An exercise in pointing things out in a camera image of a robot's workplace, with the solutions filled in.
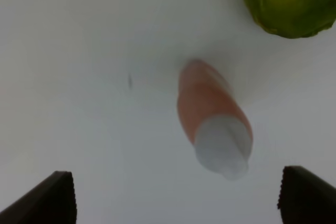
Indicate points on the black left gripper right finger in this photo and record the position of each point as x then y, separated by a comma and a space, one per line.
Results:
305, 198

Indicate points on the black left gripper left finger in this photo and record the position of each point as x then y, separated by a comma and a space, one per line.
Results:
51, 201

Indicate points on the pink bottle white cap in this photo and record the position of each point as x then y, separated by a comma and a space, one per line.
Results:
213, 122

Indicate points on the green lime fruit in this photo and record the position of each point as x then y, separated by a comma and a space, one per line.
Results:
292, 18

